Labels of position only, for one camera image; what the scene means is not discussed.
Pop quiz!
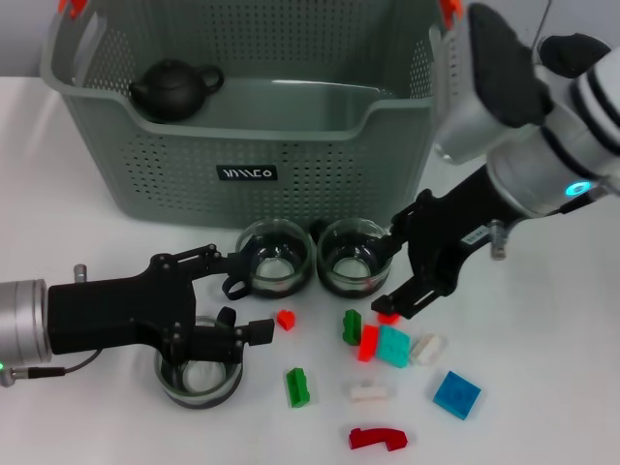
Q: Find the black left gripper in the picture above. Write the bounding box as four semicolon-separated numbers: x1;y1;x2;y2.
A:
46;242;276;364

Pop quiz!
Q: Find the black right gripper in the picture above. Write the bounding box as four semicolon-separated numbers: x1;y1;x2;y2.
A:
371;167;524;321

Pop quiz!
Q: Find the glass teacup black base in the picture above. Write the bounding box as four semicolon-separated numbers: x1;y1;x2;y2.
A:
153;305;244;411
309;218;392;297
221;218;315;300

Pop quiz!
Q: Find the grey perforated storage bin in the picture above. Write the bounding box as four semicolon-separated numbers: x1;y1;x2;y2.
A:
41;0;467;233

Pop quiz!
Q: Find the teal flat toy brick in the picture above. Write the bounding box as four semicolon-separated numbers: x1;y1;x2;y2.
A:
376;325;413;370

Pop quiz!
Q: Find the white toy brick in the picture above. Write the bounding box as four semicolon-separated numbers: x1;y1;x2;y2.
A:
409;333;443;365
349;383;391;404

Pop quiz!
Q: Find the green toy brick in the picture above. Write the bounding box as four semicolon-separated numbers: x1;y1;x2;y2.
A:
341;308;364;346
284;367;312;409

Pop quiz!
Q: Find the long orange-red toy brick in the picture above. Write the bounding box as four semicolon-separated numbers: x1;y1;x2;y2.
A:
356;324;381;363

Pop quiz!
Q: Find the blue square toy brick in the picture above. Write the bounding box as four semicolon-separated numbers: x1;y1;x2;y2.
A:
432;370;483;421

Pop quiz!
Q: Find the dark red curved brick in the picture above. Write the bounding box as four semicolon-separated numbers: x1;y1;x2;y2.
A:
348;426;409;452

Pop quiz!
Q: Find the black clay teapot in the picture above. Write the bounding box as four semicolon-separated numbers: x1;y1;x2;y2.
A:
128;58;226;123

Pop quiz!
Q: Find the right gripper cable with plug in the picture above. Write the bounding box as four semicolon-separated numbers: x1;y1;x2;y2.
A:
487;186;609;261

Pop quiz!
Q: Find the gripper cable with plug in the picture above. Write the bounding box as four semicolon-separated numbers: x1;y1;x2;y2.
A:
0;348;101;388
487;186;609;261

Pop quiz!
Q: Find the left gripper cable with plug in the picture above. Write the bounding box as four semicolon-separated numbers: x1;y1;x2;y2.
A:
0;348;101;388

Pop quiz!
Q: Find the orange bin handle clip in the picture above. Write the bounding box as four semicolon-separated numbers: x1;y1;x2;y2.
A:
57;0;88;20
439;0;466;25

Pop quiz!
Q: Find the glass pitcher black handle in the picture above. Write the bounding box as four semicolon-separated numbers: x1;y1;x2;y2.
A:
538;32;612;78

